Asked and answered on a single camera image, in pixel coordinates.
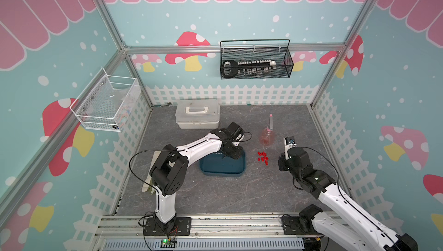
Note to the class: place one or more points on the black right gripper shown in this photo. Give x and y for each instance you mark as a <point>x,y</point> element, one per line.
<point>281,164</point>

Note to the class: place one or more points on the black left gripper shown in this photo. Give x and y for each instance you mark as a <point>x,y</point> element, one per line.
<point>236,154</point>

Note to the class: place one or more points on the teal plastic storage box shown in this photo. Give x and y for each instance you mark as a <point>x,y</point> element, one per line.
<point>219,165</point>

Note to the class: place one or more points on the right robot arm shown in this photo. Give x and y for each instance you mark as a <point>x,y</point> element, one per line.
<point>362,231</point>

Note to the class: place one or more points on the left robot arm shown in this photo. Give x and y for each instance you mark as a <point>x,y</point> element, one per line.
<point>170,168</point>

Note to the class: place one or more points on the white plastic storage case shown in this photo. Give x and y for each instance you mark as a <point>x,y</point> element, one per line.
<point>198,114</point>

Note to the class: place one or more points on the white work glove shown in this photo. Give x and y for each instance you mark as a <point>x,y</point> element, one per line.
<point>147,185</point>

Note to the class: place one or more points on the green circuit board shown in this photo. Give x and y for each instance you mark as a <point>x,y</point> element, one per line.
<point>168,243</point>

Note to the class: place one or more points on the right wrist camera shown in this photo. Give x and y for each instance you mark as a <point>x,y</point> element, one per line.
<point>289,142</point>

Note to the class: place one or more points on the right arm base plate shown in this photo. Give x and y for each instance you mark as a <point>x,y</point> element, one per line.
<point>297,226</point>

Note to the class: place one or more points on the socket set on rail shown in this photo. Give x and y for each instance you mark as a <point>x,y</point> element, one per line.
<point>231,68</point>

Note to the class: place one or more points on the black wire wall basket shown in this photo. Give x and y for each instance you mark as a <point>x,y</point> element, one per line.
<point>259,49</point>

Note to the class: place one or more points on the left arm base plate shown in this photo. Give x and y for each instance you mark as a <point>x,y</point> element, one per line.
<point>177,226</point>

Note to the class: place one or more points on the white wire wall basket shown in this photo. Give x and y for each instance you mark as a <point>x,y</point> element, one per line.
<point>107,102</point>

